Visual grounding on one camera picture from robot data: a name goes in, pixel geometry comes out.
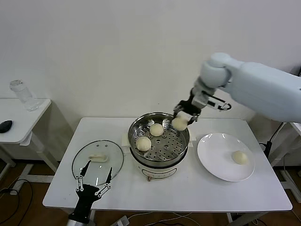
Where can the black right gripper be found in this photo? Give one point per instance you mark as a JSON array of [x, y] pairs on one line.
[[188, 107]]

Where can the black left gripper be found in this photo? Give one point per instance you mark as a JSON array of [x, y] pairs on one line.
[[85, 195]]

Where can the white steamed baozi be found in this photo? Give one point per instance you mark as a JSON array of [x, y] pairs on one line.
[[240, 157], [143, 144], [179, 123], [156, 129]]

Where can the round glass pot lid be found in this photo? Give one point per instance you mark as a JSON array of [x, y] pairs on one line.
[[103, 162]]

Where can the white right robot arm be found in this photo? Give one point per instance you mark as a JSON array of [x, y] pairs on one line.
[[258, 82]]

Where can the perforated steel steamer basket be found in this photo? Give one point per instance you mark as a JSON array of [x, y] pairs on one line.
[[169, 146]]

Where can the round white plate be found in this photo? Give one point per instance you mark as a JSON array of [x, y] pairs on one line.
[[216, 155]]

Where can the white power strip under table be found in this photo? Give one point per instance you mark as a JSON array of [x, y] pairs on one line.
[[122, 221]]

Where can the white electric cooker base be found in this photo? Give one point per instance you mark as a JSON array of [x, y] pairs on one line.
[[157, 170]]

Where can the white side table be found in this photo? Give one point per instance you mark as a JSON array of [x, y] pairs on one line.
[[23, 117]]

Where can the black computer mouse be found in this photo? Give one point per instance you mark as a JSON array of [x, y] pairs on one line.
[[5, 126]]

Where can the clear plastic water bottle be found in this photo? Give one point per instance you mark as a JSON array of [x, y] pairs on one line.
[[24, 96]]

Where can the white work table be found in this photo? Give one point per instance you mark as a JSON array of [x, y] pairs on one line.
[[229, 219]]

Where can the white laptop desk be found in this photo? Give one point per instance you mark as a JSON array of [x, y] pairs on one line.
[[297, 131]]

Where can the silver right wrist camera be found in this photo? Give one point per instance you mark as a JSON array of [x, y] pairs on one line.
[[200, 100]]

